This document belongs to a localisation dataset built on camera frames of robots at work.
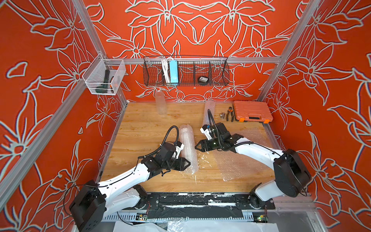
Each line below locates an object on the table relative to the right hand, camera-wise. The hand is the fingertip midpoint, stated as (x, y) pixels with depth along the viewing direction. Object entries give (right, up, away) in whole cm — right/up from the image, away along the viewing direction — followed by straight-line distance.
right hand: (196, 147), depth 82 cm
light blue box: (-14, +45, +8) cm, 48 cm away
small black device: (+6, +43, +14) cm, 46 cm away
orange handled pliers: (+31, +22, +31) cm, 49 cm away
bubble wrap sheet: (+24, -13, +3) cm, 27 cm away
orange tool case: (+46, +22, +27) cm, 58 cm away
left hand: (-5, -8, -5) cm, 10 cm away
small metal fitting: (+22, +19, +27) cm, 40 cm away
